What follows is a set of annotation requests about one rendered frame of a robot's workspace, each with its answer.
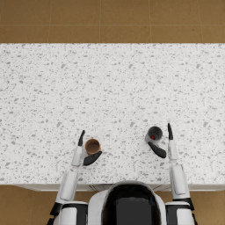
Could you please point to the dark round robot body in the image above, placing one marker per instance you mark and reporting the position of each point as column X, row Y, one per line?
column 130, row 203

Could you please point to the red berry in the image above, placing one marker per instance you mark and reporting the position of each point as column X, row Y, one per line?
column 153, row 137

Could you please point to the dark grey cup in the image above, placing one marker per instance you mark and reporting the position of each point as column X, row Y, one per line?
column 154, row 134

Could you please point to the brown cup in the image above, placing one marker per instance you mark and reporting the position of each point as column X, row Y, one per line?
column 92, row 146

